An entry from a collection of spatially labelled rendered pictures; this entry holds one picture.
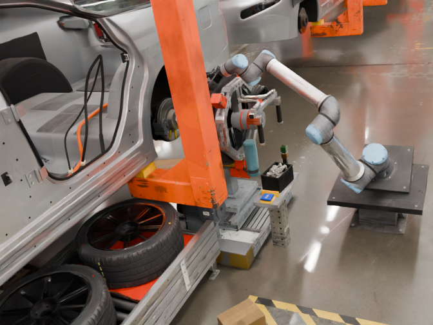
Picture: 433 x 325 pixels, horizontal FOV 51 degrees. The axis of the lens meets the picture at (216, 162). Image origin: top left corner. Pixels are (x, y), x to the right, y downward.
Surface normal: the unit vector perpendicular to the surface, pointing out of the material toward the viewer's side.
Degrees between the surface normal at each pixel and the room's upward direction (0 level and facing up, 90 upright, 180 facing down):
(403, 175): 43
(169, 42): 90
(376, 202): 0
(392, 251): 0
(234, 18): 87
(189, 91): 90
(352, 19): 90
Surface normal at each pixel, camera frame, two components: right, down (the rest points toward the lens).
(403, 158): -0.42, -0.33
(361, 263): -0.17, -0.88
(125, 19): 0.83, -0.11
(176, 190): -0.45, 0.47
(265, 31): 0.06, 0.65
